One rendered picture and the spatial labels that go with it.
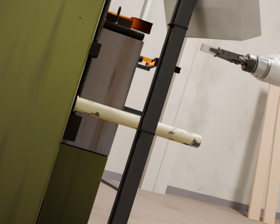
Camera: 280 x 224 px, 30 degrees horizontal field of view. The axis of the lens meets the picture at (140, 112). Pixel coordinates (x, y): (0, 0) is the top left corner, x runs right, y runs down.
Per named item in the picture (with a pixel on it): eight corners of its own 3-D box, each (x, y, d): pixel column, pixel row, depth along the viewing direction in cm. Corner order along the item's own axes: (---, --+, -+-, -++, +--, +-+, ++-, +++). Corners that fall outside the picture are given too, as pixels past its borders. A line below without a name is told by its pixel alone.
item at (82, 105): (195, 148, 179) (199, 134, 179) (199, 150, 174) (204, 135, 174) (72, 110, 171) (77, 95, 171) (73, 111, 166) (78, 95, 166)
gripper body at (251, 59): (254, 72, 214) (234, 65, 212) (246, 73, 222) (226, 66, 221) (259, 55, 214) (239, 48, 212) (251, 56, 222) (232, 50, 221)
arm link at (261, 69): (257, 79, 224) (245, 75, 223) (263, 59, 224) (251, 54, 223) (266, 78, 215) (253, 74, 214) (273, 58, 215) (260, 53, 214)
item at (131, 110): (138, 115, 284) (139, 112, 284) (150, 118, 245) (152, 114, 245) (85, 99, 280) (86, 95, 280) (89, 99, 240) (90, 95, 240)
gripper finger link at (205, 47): (215, 55, 215) (216, 55, 214) (200, 50, 214) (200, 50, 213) (217, 48, 215) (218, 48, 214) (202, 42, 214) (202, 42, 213)
